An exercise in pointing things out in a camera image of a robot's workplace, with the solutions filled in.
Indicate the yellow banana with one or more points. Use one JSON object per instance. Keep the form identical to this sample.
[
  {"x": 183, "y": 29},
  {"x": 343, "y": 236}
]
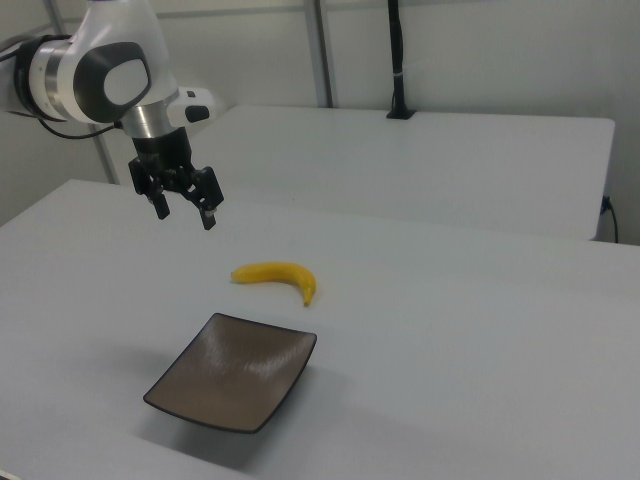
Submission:
[{"x": 280, "y": 272}]

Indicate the grey wall frame post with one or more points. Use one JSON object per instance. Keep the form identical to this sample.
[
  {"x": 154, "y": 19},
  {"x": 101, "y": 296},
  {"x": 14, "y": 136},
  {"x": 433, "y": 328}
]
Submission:
[{"x": 320, "y": 50}]

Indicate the black pole base mount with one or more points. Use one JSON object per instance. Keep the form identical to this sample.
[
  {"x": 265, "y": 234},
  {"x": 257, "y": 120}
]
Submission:
[{"x": 401, "y": 115}]

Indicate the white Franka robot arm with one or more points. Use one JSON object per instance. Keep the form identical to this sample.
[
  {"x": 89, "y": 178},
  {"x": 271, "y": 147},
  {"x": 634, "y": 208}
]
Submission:
[{"x": 95, "y": 30}]

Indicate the slanted grey frame post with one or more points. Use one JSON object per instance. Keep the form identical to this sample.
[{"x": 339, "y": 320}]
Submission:
[{"x": 107, "y": 160}]

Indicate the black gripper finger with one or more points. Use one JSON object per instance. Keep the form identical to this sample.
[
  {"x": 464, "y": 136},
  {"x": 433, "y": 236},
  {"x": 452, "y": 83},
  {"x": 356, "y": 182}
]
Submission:
[
  {"x": 161, "y": 205},
  {"x": 210, "y": 195}
]

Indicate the brown square ceramic plate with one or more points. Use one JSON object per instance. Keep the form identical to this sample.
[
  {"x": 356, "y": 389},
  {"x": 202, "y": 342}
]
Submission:
[{"x": 230, "y": 375}]

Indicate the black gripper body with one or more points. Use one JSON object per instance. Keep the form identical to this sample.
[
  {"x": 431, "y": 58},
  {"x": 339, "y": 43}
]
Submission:
[{"x": 162, "y": 147}]

